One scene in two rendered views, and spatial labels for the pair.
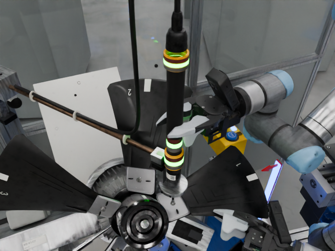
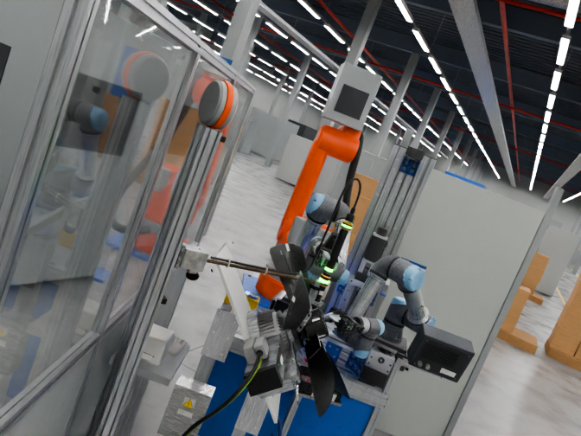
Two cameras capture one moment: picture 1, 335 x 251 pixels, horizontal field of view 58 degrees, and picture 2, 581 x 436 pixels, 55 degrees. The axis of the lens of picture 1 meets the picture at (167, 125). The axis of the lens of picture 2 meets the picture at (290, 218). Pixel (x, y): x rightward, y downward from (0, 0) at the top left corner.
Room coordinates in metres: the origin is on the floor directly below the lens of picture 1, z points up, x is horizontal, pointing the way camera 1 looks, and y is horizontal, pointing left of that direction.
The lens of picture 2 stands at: (-0.21, 2.18, 1.89)
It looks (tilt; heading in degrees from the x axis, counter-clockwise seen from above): 8 degrees down; 293
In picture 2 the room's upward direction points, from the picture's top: 21 degrees clockwise
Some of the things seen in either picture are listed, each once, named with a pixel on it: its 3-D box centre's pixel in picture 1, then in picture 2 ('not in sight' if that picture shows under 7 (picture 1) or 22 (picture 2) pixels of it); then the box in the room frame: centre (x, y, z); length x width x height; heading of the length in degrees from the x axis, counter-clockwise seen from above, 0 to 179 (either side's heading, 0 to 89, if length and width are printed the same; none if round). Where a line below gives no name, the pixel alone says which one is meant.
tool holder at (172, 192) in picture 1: (169, 171); (317, 291); (0.46, -0.01, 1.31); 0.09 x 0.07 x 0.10; 58
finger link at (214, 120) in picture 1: (207, 119); not in sight; (0.47, -0.08, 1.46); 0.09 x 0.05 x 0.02; 132
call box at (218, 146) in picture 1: (223, 138); (240, 303); (0.87, -0.23, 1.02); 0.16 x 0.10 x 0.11; 23
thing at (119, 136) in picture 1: (75, 116); (263, 271); (0.62, 0.25, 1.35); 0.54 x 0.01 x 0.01; 58
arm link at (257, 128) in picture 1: (263, 124); (315, 267); (0.60, -0.26, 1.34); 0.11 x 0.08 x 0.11; 30
